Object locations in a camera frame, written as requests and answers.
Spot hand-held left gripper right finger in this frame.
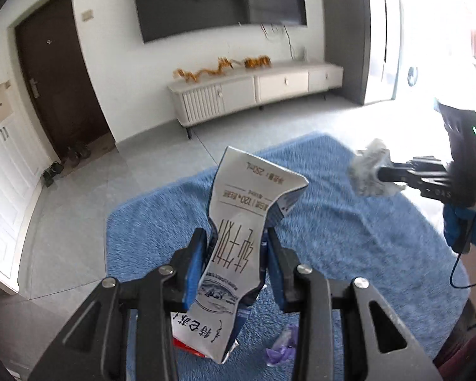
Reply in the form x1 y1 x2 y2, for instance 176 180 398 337
264 227 445 381

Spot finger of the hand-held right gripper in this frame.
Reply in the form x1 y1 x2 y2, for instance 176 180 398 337
376 158 450 191

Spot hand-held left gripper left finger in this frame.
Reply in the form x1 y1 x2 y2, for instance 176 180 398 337
28 228 208 381

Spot white tissue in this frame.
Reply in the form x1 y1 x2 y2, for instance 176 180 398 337
349 138 407 198

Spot crushed white milk carton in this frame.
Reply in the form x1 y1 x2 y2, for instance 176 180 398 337
170 146 310 365

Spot person's right hand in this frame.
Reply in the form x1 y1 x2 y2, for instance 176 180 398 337
443 200 476 254

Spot blue shaggy rug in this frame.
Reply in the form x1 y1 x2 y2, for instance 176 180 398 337
105 132 471 381

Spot purple candy wrapper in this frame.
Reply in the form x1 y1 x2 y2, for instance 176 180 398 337
265 323 299 367

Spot grey refrigerator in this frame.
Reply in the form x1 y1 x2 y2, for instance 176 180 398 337
357 0 403 106

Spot white television console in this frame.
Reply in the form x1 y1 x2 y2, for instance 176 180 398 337
167 59 344 139

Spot shoes by door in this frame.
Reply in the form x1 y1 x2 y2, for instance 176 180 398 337
59 133 116 177

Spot person's dark red clothing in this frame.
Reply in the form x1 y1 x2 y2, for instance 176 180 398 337
434 246 476 378

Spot golden dragon figurine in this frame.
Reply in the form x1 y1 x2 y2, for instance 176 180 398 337
174 56 243 84

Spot white shoe cabinet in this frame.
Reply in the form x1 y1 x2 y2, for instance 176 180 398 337
0 69 46 296

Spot dark brown entrance door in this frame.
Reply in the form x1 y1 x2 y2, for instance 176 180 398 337
15 0 116 155

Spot thin black cable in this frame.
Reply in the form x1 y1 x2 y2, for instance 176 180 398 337
450 198 476 290

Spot black television cables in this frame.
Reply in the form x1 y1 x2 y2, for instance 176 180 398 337
260 23 298 58

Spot black wall television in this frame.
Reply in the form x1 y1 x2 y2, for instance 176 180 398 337
131 0 308 43

